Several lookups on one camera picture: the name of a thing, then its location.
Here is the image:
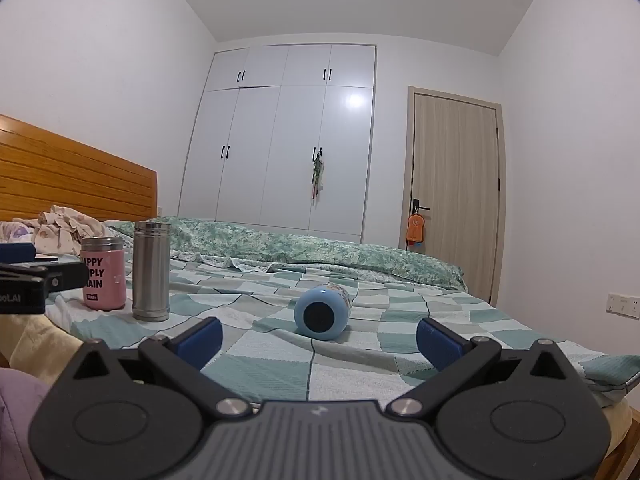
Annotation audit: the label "purple cloth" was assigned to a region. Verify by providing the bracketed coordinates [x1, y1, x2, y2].
[0, 367, 51, 480]

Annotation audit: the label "stainless steel flask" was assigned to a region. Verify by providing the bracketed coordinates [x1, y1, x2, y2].
[132, 220, 172, 322]

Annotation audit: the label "light blue cup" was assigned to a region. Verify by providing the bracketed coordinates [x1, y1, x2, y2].
[293, 282, 352, 341]

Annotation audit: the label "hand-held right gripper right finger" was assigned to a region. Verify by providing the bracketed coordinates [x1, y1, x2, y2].
[390, 317, 583, 418]

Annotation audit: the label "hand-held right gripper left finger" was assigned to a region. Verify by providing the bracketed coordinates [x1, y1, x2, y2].
[55, 317, 255, 420]

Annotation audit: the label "white wall socket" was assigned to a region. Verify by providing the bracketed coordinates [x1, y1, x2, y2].
[605, 292, 640, 319]

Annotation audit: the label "light wooden door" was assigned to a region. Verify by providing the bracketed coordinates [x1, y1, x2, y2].
[398, 86, 506, 306]

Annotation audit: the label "purple print pillow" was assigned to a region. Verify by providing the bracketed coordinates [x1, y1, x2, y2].
[0, 221, 38, 246]

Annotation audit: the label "yellow blanket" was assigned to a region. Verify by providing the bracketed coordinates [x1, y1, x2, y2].
[0, 305, 86, 378]

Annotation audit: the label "wooden headboard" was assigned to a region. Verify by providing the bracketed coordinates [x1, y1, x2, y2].
[0, 114, 158, 223]

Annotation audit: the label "green floral quilt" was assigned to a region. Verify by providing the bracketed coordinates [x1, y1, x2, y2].
[102, 216, 468, 291]

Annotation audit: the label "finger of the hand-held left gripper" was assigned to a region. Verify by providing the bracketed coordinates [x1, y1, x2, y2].
[0, 243, 37, 262]

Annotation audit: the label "white wardrobe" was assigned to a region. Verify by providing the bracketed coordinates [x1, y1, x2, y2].
[177, 44, 378, 245]

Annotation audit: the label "pile of cream clothes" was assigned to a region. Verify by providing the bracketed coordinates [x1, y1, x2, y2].
[12, 205, 121, 256]

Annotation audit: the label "checkered bed sheet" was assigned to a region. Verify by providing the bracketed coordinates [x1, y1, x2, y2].
[45, 250, 640, 411]

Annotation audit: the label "hanging wardrobe ornament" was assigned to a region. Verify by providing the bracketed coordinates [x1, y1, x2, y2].
[310, 147, 326, 203]

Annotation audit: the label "pink cup with steel lid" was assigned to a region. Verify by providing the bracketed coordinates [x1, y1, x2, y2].
[80, 236, 126, 311]

